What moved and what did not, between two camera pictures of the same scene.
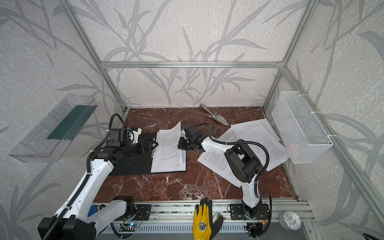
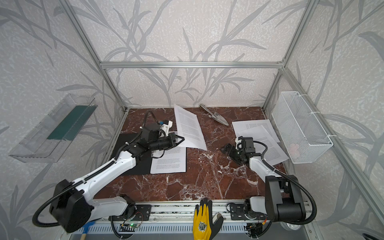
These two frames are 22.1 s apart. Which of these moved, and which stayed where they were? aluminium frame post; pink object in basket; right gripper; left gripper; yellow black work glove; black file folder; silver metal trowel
Moved: left gripper; right gripper
Stayed: yellow black work glove; silver metal trowel; pink object in basket; aluminium frame post; black file folder
